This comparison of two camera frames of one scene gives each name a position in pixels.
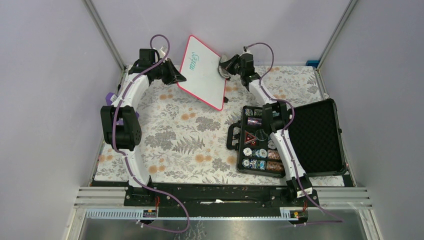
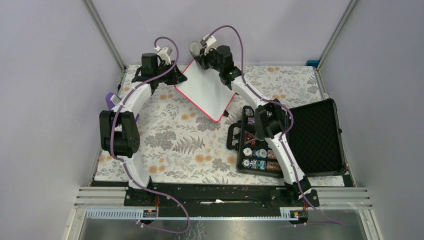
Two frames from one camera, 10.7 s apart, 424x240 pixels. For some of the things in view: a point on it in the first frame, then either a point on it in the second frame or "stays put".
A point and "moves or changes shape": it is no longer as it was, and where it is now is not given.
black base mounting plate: (254, 199) stays put
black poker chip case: (315, 134) stays put
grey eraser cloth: (222, 71) moves or changes shape
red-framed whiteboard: (200, 68) moves or changes shape
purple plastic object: (109, 98) stays put
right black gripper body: (233, 66) → (209, 61)
